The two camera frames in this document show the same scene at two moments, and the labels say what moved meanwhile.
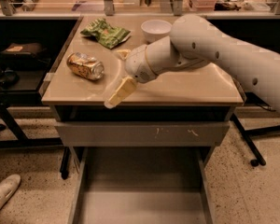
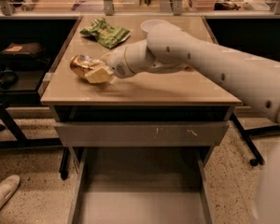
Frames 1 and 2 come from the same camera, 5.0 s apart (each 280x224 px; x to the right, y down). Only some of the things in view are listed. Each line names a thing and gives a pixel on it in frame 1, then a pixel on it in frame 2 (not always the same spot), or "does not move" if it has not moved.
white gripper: (137, 64) -> (118, 62)
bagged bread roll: (83, 65) does not move
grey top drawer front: (146, 133) does not move
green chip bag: (107, 35) does not move
